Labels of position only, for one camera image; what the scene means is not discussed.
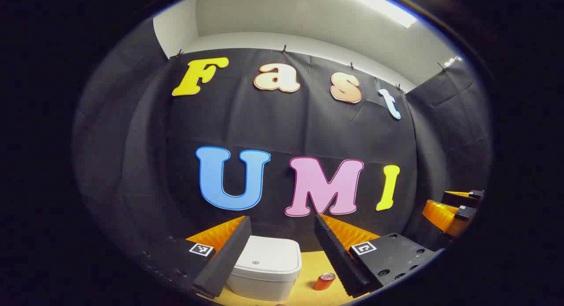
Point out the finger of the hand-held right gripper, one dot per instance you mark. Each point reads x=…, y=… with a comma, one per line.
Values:
x=440, y=215
x=458, y=199

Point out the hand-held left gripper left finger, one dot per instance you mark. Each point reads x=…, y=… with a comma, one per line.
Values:
x=229, y=257

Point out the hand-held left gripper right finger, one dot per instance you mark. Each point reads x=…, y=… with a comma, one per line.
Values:
x=337, y=262

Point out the red pop can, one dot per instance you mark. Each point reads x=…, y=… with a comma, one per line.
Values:
x=324, y=281

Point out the white desktop garbage bin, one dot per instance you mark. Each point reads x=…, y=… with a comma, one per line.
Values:
x=269, y=262

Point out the black backdrop cloth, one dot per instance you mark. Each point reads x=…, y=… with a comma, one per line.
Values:
x=282, y=129

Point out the ceiling light panel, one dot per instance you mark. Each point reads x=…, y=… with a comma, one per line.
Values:
x=379, y=6

